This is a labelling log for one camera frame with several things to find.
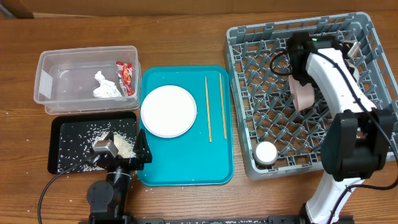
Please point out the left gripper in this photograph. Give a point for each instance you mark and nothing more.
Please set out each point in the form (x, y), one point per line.
(142, 157)

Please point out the white rice pile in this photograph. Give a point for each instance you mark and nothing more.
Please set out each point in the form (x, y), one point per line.
(76, 139)

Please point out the large white plate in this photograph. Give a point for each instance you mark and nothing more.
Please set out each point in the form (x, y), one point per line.
(168, 111)

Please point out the white napkin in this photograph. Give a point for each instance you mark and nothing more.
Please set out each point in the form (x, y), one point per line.
(106, 89)

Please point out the red foil snack wrapper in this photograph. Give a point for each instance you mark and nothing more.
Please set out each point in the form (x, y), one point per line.
(124, 71)

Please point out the wooden chopstick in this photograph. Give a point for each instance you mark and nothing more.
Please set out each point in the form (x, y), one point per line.
(222, 107)
(208, 110)

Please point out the small white cup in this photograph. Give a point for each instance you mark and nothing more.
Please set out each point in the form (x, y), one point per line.
(265, 153)

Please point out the grey bowl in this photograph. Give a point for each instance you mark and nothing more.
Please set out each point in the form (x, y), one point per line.
(350, 50)

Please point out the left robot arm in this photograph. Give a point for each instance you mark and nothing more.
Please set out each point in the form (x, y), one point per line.
(107, 198)

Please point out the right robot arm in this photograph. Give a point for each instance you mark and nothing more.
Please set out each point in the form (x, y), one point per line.
(358, 139)

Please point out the grey dishwasher rack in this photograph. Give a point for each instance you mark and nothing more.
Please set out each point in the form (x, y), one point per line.
(262, 97)

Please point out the black plastic tray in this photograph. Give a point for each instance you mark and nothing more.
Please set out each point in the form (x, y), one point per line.
(59, 121)

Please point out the teal serving tray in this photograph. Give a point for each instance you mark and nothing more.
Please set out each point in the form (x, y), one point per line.
(190, 159)

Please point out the clear plastic bin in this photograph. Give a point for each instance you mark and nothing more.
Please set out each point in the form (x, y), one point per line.
(65, 79)

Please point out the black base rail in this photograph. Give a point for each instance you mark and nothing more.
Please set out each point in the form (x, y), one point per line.
(273, 219)

